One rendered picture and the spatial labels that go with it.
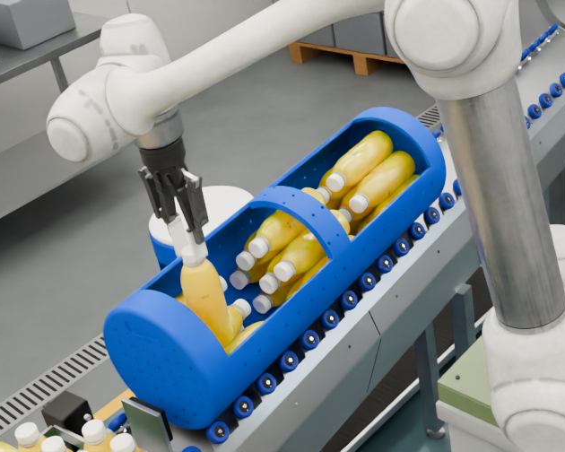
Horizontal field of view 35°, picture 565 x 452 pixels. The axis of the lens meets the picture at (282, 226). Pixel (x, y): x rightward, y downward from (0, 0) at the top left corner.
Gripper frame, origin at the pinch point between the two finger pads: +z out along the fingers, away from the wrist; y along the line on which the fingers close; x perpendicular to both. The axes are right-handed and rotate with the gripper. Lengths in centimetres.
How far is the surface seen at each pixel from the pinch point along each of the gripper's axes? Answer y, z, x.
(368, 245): -8.4, 24.5, -40.6
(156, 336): 2.8, 14.8, 11.0
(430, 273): -8, 48, -65
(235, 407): -4.0, 35.8, 3.4
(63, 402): 27.2, 32.8, 20.1
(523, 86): 9, 41, -155
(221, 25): 300, 103, -326
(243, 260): 10.8, 21.3, -22.0
